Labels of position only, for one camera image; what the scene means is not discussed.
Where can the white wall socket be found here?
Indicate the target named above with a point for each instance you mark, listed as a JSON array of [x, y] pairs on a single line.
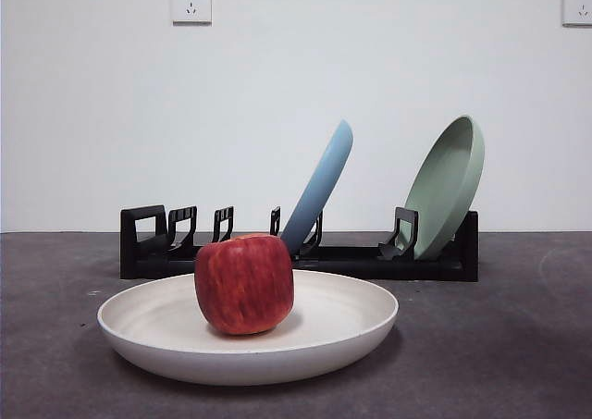
[[578, 5], [192, 3]]

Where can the red yellow apple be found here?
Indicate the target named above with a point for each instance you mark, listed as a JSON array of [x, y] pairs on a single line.
[[245, 285]]

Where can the green plate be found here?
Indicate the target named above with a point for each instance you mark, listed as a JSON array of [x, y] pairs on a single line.
[[444, 188]]

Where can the cream yellow plate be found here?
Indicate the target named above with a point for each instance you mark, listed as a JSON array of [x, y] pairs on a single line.
[[324, 336]]

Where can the blue plate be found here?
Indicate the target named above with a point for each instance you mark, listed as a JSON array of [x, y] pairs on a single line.
[[324, 178]]

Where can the black plate rack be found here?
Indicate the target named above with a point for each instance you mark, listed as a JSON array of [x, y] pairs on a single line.
[[370, 268]]

